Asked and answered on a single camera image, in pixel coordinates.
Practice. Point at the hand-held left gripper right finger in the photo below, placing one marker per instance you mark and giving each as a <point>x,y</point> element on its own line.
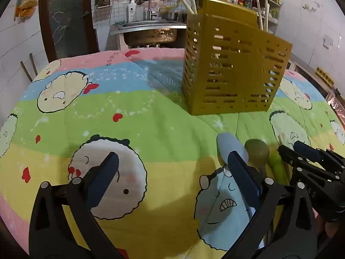
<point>244,180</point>

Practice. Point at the row of condiment bottles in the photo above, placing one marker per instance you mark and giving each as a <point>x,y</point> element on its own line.
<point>246,1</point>

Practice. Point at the white wall hook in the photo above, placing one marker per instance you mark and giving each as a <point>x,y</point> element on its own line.
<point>327,41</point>

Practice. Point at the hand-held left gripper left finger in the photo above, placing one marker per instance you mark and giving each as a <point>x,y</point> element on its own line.
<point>103,178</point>

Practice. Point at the printed cartoon blanket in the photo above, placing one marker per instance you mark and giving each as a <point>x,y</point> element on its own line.
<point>161,129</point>

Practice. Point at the hanging clear plastic bag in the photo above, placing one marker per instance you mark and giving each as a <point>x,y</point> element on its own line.
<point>28,4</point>

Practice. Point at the yellow slotted utensil holder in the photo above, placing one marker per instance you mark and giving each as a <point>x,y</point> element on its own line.
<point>229,67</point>

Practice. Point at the olive green spoon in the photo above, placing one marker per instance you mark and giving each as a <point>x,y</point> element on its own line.
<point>257,151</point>

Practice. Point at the brown framed glass door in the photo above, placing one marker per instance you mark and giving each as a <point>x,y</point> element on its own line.
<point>67,19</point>

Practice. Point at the yellow egg carton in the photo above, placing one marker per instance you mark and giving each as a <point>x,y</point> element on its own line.
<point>324,75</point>

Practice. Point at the wooden stick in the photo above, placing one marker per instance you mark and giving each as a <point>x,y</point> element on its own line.
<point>33,64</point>
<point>26,71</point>

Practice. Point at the white soap pump bottle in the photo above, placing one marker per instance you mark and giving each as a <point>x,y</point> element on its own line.
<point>131,12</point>

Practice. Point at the corner wall shelf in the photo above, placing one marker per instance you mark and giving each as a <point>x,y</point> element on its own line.
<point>275,20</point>

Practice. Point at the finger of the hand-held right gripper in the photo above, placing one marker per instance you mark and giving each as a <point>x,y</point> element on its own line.
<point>289,153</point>
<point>307,148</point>

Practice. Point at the steel kitchen sink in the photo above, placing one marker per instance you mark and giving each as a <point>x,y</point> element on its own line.
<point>151,36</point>

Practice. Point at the pink lace cloth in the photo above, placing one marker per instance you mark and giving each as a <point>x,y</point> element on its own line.
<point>339,105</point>

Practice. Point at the person's right hand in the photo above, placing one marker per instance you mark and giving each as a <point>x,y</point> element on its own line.
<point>327,229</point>

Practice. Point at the steel faucet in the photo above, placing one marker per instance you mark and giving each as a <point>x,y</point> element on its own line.
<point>150,5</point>

